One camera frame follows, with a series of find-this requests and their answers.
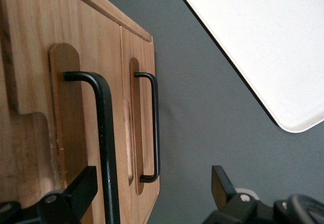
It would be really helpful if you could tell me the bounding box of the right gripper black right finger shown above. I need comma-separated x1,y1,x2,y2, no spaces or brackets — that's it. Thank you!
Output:
204,165,258,224

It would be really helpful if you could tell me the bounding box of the wooden drawer at cabinet base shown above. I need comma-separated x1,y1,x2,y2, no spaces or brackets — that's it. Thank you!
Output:
119,25,162,224

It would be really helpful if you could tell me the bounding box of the black metal drawer handle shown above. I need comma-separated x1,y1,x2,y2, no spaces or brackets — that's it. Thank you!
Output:
63,71,120,224
134,72,161,183

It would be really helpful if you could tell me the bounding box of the oak wooden drawer cabinet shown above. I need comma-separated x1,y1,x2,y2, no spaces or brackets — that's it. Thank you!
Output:
0,0,163,224

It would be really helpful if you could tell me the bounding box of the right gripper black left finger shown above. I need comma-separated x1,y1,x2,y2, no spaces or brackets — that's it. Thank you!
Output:
37,165,99,224

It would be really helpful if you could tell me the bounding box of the wooden drawer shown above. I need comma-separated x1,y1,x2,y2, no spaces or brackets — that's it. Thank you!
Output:
119,25,162,224
0,0,132,224

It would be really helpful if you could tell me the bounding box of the cream rectangular tray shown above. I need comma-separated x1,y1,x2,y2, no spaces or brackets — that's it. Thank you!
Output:
176,0,324,134

